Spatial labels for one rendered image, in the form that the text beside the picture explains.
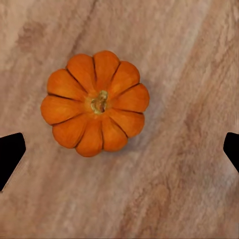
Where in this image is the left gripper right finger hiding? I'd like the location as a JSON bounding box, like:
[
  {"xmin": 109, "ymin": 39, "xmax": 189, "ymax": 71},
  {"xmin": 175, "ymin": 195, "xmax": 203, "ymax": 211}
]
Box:
[{"xmin": 223, "ymin": 132, "xmax": 239, "ymax": 173}]

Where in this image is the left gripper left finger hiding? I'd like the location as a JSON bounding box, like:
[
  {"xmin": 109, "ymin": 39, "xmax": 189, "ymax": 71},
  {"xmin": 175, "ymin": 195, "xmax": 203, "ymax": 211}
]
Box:
[{"xmin": 0, "ymin": 132, "xmax": 26, "ymax": 192}]

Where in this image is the pumpkin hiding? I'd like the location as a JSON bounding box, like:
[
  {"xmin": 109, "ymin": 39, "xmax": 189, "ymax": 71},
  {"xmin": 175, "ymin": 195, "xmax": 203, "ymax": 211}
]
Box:
[{"xmin": 40, "ymin": 50, "xmax": 149, "ymax": 157}]

